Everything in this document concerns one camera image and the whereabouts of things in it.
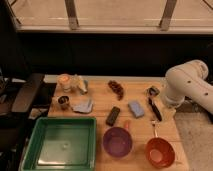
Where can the blue sponge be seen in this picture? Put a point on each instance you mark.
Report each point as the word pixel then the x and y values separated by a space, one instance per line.
pixel 136 109

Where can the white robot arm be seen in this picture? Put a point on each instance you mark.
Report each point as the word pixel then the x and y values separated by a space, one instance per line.
pixel 188 80

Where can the green plastic tray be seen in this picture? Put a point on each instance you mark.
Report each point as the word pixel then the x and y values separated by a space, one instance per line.
pixel 62 144

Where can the brown grape bunch toy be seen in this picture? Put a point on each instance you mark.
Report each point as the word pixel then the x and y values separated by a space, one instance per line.
pixel 117 89

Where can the black rectangular block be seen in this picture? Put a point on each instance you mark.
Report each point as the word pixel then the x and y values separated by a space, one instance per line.
pixel 111 118

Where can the crumpled blue grey cloth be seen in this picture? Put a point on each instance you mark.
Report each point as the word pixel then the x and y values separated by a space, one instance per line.
pixel 84 107

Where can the orange lidded jar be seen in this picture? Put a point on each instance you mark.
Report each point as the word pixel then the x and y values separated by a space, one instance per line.
pixel 64 81

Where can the small dark metal cup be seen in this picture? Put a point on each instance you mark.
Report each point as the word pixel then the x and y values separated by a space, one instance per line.
pixel 64 102

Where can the orange pan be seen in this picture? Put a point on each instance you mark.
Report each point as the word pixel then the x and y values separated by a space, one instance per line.
pixel 159 152

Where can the black chair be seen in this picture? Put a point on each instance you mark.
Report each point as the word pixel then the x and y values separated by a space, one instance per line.
pixel 14 111

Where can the black handled brush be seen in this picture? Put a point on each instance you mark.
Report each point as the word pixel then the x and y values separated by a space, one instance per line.
pixel 153 92

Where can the purple bowl with orange handle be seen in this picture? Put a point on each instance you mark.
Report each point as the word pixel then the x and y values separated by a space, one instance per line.
pixel 117 141

